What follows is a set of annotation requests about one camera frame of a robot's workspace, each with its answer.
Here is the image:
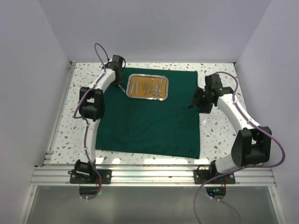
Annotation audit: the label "steel hemostat clamp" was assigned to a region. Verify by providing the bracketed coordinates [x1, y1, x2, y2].
[153, 76, 164, 97]

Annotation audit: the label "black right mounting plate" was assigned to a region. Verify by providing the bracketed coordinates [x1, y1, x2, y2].
[193, 169, 236, 185]

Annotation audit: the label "steel instrument tray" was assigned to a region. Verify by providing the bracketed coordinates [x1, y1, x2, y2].
[125, 73, 169, 101]

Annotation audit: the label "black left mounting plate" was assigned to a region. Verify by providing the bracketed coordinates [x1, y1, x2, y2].
[68, 169, 112, 184]

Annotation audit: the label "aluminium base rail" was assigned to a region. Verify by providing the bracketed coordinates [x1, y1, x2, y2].
[29, 165, 276, 187]

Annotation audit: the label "dark green surgical cloth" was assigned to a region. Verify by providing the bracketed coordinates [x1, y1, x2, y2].
[95, 68, 200, 159]

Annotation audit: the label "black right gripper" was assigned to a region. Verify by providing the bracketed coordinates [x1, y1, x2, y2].
[189, 87, 214, 114]

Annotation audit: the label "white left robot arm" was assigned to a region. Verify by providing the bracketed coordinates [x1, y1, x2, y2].
[71, 55, 126, 183]

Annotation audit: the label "black mounting plate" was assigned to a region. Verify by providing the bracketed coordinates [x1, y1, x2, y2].
[193, 169, 236, 185]
[68, 169, 112, 184]

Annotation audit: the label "yellow tray liner mat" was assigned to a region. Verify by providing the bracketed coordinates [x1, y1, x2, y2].
[129, 76, 167, 98]

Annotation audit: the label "steel forceps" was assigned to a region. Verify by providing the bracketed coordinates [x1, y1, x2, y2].
[143, 79, 150, 93]

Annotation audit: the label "steel surgical scissors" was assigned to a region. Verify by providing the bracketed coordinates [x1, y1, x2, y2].
[144, 78, 157, 96]

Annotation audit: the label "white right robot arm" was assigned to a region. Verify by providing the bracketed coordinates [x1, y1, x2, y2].
[189, 72, 271, 183]

